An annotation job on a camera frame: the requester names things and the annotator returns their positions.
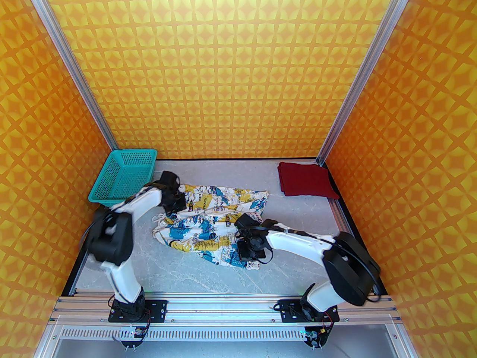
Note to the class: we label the white cartoon print garment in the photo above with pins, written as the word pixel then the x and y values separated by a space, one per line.
pixel 205 229

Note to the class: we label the dark red shirt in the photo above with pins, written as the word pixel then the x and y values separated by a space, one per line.
pixel 307 179

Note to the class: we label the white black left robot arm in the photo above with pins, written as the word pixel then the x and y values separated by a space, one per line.
pixel 147 201

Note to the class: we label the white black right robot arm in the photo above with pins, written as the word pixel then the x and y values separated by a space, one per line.
pixel 294 239

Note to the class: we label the teal perforated plastic basket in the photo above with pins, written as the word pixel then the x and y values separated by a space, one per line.
pixel 119 177

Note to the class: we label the small electronics board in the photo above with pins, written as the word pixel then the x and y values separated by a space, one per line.
pixel 134 334
pixel 315 336

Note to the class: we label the aluminium mounting rail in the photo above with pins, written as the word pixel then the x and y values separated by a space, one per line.
pixel 223 308

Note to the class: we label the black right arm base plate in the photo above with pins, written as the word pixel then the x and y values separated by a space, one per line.
pixel 288 310

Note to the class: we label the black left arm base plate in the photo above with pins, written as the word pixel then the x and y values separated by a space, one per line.
pixel 158 310

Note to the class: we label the aluminium frame post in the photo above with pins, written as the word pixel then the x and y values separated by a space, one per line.
pixel 70 62
pixel 366 62

